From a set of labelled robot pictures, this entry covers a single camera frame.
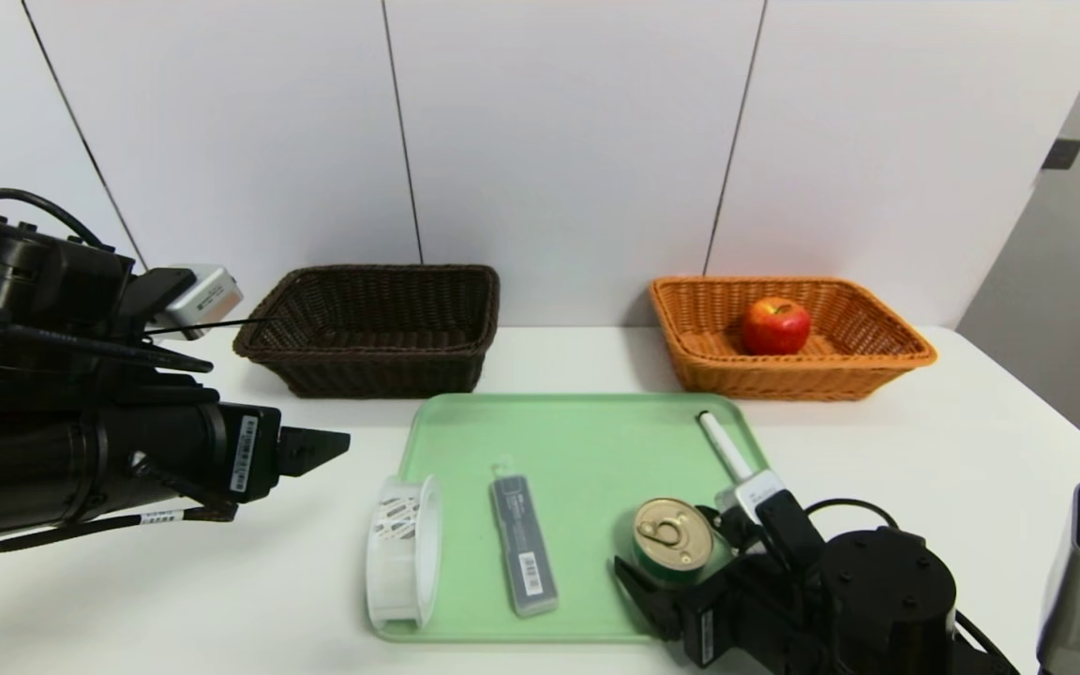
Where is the tin can gold lid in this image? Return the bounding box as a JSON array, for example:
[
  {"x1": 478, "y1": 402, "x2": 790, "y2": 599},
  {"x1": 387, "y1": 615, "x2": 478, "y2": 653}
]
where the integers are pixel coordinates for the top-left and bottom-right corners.
[{"x1": 632, "y1": 497, "x2": 715, "y2": 584}]

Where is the black labelled left arm cable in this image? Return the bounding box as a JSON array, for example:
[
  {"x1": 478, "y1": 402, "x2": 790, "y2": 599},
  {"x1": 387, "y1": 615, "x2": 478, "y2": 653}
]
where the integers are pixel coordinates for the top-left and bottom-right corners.
[{"x1": 0, "y1": 506, "x2": 241, "y2": 563}]

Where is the clear tape roll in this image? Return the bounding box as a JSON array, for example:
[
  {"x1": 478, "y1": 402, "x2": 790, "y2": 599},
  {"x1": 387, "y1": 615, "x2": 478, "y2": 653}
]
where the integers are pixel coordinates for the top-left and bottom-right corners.
[{"x1": 366, "y1": 474, "x2": 443, "y2": 631}]

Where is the red yellow apple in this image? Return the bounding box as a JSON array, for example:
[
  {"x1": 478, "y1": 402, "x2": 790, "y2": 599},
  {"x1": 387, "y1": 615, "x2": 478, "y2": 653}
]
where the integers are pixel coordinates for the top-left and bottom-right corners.
[{"x1": 740, "y1": 296, "x2": 813, "y2": 356}]

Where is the clear grey pencil lead case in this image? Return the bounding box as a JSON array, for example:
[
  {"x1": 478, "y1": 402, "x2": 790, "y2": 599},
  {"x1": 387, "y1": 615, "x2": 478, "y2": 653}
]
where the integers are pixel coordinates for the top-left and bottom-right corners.
[{"x1": 488, "y1": 457, "x2": 561, "y2": 619}]

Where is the orange wicker basket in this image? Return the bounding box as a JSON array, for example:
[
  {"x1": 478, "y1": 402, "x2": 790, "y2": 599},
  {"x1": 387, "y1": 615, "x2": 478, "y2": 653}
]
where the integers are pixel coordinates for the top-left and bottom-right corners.
[{"x1": 649, "y1": 276, "x2": 938, "y2": 402}]

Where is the black left arm loop cable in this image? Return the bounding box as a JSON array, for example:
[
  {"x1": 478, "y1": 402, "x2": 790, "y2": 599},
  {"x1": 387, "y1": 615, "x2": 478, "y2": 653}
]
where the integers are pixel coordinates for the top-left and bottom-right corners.
[{"x1": 0, "y1": 187, "x2": 114, "y2": 252}]

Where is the light green plastic tray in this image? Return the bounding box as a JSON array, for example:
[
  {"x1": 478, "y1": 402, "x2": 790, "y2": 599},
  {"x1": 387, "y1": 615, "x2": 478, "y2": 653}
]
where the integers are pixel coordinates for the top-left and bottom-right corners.
[{"x1": 373, "y1": 392, "x2": 775, "y2": 646}]

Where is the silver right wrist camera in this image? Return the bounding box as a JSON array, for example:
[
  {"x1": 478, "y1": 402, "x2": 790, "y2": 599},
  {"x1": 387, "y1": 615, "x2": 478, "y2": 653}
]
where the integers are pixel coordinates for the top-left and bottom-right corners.
[{"x1": 733, "y1": 469, "x2": 824, "y2": 563}]

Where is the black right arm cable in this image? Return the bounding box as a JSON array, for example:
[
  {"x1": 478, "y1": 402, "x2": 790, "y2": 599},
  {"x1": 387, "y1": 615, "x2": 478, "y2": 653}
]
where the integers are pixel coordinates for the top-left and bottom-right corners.
[{"x1": 802, "y1": 497, "x2": 899, "y2": 533}]

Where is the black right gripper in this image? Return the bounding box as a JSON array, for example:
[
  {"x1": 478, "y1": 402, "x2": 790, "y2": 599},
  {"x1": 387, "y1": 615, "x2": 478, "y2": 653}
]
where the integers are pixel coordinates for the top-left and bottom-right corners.
[{"x1": 613, "y1": 503, "x2": 803, "y2": 674}]

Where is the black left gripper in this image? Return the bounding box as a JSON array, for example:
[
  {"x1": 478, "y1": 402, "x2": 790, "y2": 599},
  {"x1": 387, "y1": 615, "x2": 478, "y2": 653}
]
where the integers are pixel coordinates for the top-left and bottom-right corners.
[{"x1": 113, "y1": 401, "x2": 351, "y2": 504}]

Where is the dark brown wicker basket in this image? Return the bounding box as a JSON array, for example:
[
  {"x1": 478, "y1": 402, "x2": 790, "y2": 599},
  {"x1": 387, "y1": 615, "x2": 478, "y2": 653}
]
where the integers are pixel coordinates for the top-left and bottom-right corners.
[{"x1": 232, "y1": 264, "x2": 502, "y2": 399}]

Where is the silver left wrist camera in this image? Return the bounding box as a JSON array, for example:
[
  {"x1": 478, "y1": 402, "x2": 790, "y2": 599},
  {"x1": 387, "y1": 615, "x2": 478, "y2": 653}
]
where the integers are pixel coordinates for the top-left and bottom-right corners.
[{"x1": 142, "y1": 265, "x2": 245, "y2": 340}]

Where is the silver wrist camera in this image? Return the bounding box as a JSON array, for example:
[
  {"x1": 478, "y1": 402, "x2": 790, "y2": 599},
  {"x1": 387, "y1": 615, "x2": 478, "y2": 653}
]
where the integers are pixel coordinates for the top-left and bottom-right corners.
[
  {"x1": 733, "y1": 469, "x2": 824, "y2": 563},
  {"x1": 142, "y1": 265, "x2": 245, "y2": 340}
]

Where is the white marker pen black cap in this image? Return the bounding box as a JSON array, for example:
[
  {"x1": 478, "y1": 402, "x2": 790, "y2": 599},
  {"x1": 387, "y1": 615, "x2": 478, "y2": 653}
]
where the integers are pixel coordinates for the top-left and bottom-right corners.
[{"x1": 697, "y1": 411, "x2": 755, "y2": 484}]

